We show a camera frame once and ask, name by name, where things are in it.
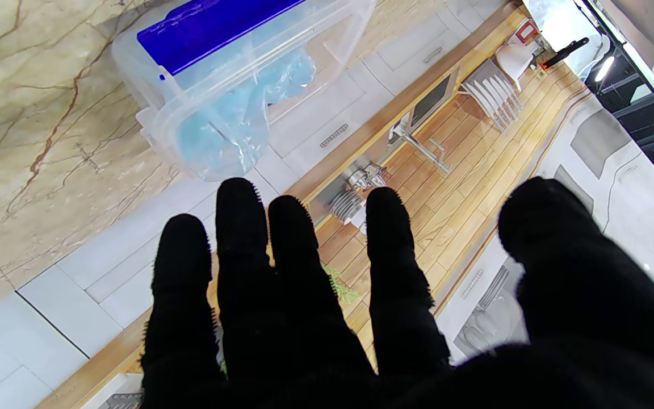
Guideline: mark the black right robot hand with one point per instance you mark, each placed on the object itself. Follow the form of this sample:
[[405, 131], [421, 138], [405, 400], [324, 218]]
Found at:
[[304, 352]]

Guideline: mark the clear crate with blue tape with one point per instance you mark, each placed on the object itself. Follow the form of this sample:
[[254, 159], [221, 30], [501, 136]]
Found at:
[[219, 34]]

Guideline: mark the green herb in black pot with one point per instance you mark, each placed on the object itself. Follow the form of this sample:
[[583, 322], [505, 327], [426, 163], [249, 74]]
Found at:
[[341, 287]]

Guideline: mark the stack of white dishes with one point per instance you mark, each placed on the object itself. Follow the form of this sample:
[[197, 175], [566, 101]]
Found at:
[[349, 204]]

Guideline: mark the wooden kitchen countertop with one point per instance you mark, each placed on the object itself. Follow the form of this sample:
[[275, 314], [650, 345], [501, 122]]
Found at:
[[117, 355]]

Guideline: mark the white lower kitchen cabinets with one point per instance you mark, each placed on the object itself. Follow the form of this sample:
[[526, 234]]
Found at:
[[105, 272]]

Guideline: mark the white kitchen cabinets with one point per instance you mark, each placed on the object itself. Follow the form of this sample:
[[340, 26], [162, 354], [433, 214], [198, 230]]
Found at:
[[645, 216], [105, 272]]

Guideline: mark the steel kitchen faucet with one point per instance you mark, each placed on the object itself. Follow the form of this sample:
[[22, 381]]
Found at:
[[423, 150]]

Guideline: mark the steel kitchen sink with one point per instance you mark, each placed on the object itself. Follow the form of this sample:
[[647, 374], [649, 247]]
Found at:
[[432, 99]]

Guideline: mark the white round jar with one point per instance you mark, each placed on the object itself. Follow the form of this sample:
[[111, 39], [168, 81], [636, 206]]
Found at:
[[517, 59]]

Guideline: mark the white upper kitchen cabinets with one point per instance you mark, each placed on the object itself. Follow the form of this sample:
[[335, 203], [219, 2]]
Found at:
[[645, 216]]

